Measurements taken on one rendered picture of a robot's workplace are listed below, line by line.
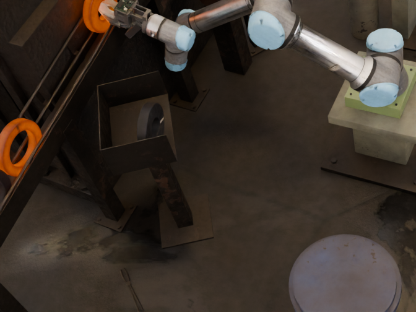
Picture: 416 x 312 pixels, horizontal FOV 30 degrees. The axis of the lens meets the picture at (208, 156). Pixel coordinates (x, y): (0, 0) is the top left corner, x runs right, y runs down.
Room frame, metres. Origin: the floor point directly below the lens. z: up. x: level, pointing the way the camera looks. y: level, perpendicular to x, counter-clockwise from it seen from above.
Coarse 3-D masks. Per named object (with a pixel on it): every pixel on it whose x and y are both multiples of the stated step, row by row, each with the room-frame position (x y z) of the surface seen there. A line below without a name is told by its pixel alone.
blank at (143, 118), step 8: (144, 104) 1.60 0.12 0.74; (152, 104) 1.59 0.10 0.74; (144, 112) 1.56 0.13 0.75; (152, 112) 1.56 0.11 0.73; (160, 112) 1.60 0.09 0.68; (144, 120) 1.53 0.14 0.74; (152, 120) 1.55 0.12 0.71; (160, 120) 1.59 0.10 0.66; (144, 128) 1.51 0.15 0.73; (152, 128) 1.58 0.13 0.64; (160, 128) 1.57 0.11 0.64; (144, 136) 1.50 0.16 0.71; (152, 136) 1.55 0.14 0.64
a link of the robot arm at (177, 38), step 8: (160, 24) 1.89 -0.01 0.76; (168, 24) 1.88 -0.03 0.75; (176, 24) 1.88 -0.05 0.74; (160, 32) 1.87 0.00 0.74; (168, 32) 1.85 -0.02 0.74; (176, 32) 1.84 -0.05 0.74; (184, 32) 1.83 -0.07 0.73; (192, 32) 1.83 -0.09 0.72; (160, 40) 1.87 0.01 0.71; (168, 40) 1.84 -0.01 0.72; (176, 40) 1.82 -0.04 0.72; (184, 40) 1.81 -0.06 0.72; (192, 40) 1.83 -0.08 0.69; (168, 48) 1.85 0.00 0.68; (176, 48) 1.83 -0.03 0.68; (184, 48) 1.81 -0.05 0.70
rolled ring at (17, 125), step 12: (12, 120) 1.71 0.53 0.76; (24, 120) 1.71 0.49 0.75; (12, 132) 1.66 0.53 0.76; (36, 132) 1.71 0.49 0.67; (0, 144) 1.63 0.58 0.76; (36, 144) 1.69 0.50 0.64; (0, 156) 1.61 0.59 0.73; (24, 156) 1.68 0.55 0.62; (0, 168) 1.61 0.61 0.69; (12, 168) 1.61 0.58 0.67
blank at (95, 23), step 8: (88, 0) 2.05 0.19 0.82; (96, 0) 2.05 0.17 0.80; (104, 0) 2.08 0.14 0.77; (88, 8) 2.03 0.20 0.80; (96, 8) 2.04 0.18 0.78; (88, 16) 2.02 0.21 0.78; (96, 16) 2.03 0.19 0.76; (88, 24) 2.02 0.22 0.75; (96, 24) 2.02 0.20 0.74; (104, 24) 2.04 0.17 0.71; (104, 32) 2.03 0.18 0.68
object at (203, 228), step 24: (120, 96) 1.75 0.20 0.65; (144, 96) 1.74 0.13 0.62; (120, 120) 1.69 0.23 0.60; (168, 120) 1.63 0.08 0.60; (120, 144) 1.61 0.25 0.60; (144, 144) 1.48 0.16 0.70; (168, 144) 1.47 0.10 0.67; (120, 168) 1.50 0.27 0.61; (144, 168) 1.49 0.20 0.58; (168, 168) 1.62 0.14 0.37; (168, 192) 1.61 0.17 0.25; (168, 216) 1.68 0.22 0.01; (192, 216) 1.64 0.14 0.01; (168, 240) 1.58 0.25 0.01; (192, 240) 1.54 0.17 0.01
